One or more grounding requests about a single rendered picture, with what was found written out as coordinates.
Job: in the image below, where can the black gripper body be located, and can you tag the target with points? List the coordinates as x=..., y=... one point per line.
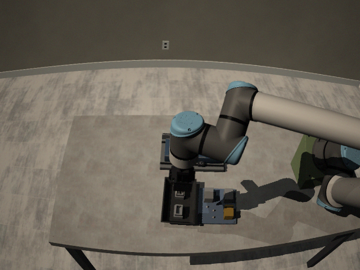
x=182, y=181

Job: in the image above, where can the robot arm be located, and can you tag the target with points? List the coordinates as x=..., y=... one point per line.
x=335, y=151

